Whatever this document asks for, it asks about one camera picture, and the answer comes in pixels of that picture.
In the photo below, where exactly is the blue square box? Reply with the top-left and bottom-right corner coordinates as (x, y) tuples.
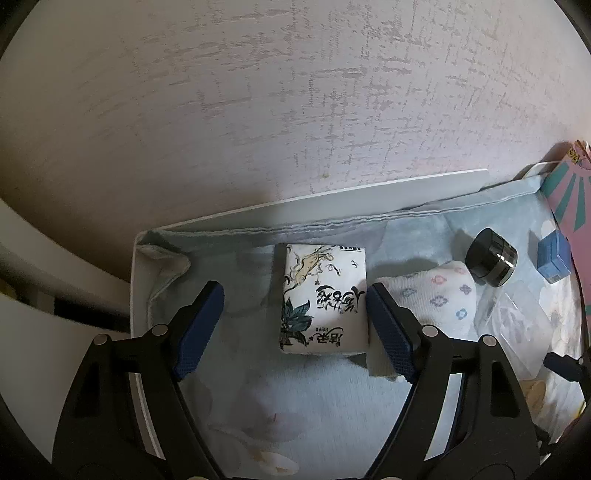
(537, 230), (572, 284)

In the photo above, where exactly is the black round jar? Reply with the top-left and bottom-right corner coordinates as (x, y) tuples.
(465, 228), (518, 288)

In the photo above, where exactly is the white printed tissue pack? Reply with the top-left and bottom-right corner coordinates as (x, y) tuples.
(279, 244), (370, 356)

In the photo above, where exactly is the clear plastic wrapper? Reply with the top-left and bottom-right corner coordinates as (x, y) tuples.
(474, 281), (553, 381)

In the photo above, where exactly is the white patterned folded towel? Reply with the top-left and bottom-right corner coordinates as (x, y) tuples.
(377, 261), (477, 340)

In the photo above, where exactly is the pink teal cardboard box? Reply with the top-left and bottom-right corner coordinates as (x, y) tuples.
(541, 140), (591, 323)

